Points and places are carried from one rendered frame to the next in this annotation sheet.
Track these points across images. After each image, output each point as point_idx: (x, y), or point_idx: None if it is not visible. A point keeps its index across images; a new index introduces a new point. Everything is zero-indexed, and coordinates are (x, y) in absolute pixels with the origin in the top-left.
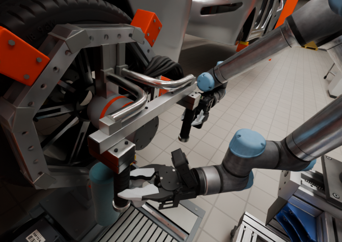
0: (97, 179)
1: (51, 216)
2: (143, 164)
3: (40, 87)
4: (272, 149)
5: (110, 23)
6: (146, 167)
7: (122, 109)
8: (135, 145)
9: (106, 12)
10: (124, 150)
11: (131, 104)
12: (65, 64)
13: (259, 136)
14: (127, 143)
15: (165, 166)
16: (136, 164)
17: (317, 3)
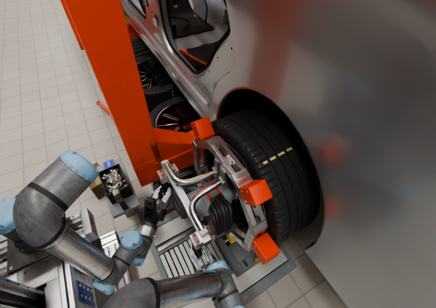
0: (187, 189)
1: None
2: (278, 301)
3: (198, 143)
4: (118, 251)
5: (247, 163)
6: (167, 199)
7: (168, 167)
8: (160, 178)
9: (246, 156)
10: (159, 173)
11: (171, 171)
12: (204, 146)
13: (126, 242)
14: (162, 175)
15: (163, 207)
16: (279, 290)
17: (128, 288)
